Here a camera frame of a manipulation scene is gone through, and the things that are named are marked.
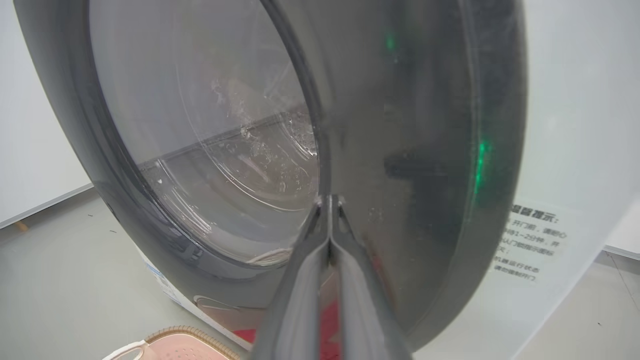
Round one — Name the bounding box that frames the white front-load washing machine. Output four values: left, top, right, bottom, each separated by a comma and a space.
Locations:
134, 0, 640, 360

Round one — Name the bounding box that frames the cream perforated laundry basket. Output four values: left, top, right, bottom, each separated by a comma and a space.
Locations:
102, 325, 242, 360

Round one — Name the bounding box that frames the blue energy label sticker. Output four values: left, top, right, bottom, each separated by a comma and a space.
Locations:
145, 261, 183, 306

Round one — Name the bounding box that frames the dark round glass washer door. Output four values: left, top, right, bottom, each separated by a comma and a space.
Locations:
13, 0, 530, 354

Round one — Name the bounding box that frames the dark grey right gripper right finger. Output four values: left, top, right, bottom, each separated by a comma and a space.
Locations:
330, 195, 414, 360

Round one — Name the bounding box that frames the red cloth garment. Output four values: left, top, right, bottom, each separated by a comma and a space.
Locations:
232, 299, 346, 360

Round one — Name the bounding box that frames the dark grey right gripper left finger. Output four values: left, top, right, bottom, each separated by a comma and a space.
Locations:
252, 195, 331, 360

